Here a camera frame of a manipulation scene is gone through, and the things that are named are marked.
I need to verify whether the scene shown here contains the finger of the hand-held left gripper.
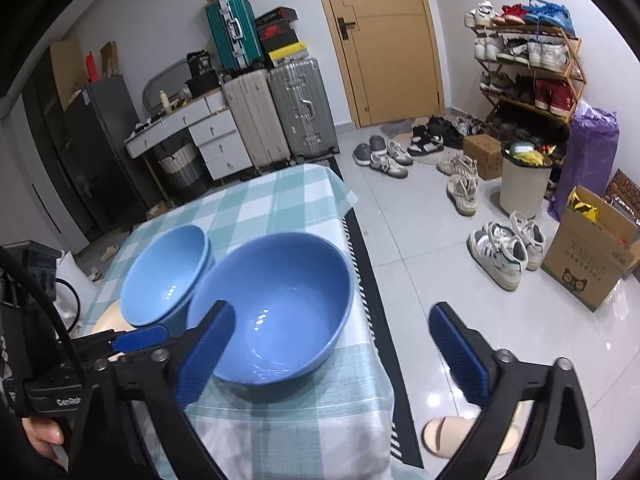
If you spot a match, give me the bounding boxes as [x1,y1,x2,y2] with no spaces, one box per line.
[70,324,168,361]

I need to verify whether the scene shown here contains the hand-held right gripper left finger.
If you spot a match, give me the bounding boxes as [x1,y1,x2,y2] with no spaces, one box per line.
[85,301,236,480]

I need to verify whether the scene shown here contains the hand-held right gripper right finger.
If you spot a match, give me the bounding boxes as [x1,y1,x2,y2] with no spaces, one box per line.
[430,302,598,480]

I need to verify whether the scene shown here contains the large cream plate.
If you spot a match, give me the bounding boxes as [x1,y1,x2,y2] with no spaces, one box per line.
[91,300,138,336]

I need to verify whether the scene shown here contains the light blue bowl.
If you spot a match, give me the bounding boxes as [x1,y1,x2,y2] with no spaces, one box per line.
[165,240,216,333]
[121,225,208,326]

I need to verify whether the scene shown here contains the large blue bowl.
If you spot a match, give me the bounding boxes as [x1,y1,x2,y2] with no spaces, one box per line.
[186,232,356,387]

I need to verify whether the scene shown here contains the person's left hand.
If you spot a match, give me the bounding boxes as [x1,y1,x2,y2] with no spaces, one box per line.
[22,415,66,466]

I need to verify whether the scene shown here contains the white and green sneaker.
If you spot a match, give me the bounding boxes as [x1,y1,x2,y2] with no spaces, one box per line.
[467,221,529,292]
[509,210,547,272]

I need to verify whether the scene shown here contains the cat print cardboard box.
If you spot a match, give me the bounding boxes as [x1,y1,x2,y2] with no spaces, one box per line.
[540,185,640,313]

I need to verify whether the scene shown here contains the white striped sneaker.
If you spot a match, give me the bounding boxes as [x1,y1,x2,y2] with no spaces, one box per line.
[436,155,480,179]
[446,174,479,217]

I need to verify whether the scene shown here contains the woven laundry basket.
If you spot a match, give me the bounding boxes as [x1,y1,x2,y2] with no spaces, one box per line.
[156,142,212,200]

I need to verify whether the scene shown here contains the teal plaid tablecloth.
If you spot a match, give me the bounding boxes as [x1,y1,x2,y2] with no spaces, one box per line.
[80,162,431,480]

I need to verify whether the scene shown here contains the white trash bin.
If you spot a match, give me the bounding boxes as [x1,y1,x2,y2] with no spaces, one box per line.
[499,141,554,219]

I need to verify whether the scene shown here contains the dark grey refrigerator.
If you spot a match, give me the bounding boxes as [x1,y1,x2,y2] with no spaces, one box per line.
[22,74,168,248]

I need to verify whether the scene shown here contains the plain brown cardboard box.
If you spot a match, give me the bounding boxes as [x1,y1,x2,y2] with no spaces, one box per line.
[462,134,504,181]

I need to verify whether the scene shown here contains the white dressing table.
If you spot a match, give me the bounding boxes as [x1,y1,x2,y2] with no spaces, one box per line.
[125,87,254,183]

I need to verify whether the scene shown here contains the scattered assorted shoes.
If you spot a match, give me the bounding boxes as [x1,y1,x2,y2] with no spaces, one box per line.
[352,115,483,179]

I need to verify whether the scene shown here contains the purple plastic bag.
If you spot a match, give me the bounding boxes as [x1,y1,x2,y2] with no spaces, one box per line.
[547,101,621,222]

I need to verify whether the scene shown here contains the beige suitcase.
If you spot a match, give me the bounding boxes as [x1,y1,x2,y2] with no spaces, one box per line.
[221,68,291,168]

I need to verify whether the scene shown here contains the grey door mat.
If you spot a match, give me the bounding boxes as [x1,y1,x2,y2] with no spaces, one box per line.
[380,119,426,137]

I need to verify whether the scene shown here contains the brown patterned box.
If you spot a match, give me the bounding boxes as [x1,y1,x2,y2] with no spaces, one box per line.
[604,168,640,216]

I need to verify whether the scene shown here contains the oval grey mirror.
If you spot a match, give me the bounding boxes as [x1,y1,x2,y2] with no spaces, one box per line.
[142,57,193,116]

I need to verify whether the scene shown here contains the silver suitcase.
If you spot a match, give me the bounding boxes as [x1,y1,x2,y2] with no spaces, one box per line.
[268,56,341,161]

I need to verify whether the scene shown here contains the black printed bag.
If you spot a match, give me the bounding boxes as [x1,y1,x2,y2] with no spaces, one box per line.
[186,50,222,95]

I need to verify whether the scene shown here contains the tall flat cardboard piece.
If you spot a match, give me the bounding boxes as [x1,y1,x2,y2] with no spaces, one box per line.
[50,37,90,111]

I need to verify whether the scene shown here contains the narrow cardboard piece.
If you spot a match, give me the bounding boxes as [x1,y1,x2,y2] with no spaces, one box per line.
[99,41,120,78]

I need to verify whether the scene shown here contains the wooden door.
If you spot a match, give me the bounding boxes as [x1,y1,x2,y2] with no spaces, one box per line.
[309,0,446,128]

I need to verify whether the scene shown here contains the yellow and black shoe box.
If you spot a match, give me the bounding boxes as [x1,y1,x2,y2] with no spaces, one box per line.
[265,40,308,67]

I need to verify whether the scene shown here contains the rows of racked sneakers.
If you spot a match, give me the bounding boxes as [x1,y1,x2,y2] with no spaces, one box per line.
[464,0,583,146]

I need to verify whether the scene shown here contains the teal suitcase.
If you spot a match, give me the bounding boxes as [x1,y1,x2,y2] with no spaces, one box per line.
[205,0,266,72]

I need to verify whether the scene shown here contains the wooden shoe rack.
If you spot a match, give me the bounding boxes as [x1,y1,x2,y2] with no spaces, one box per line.
[462,2,586,161]

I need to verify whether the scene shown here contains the red and black shoe box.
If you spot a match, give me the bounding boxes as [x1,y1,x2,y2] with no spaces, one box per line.
[257,22,296,43]

